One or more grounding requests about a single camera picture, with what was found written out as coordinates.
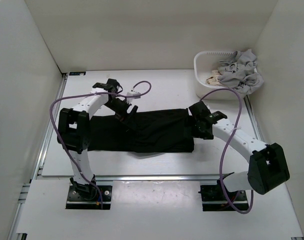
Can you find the grey crumpled garment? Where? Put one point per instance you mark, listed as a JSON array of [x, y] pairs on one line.
[[238, 72]]

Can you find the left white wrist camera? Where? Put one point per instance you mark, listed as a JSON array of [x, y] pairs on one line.
[[131, 95]]

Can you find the white plastic basket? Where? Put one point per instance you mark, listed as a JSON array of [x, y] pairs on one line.
[[204, 63]]

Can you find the black trousers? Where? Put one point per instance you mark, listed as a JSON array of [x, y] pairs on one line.
[[160, 131]]

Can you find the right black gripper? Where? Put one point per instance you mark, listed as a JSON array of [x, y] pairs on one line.
[[205, 135]]

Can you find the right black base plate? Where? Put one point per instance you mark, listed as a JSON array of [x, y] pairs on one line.
[[213, 199]]

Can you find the beige crumpled garment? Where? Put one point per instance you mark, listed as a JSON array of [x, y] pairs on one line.
[[213, 80]]

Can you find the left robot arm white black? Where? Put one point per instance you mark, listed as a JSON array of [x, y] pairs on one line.
[[75, 131]]

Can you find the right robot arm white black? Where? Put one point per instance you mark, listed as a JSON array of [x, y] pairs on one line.
[[267, 165]]

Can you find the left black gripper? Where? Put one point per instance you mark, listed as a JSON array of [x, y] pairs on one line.
[[129, 119]]

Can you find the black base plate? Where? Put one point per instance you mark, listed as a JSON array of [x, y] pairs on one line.
[[213, 199], [79, 201]]

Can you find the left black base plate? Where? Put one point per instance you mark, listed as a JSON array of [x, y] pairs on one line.
[[79, 201]]

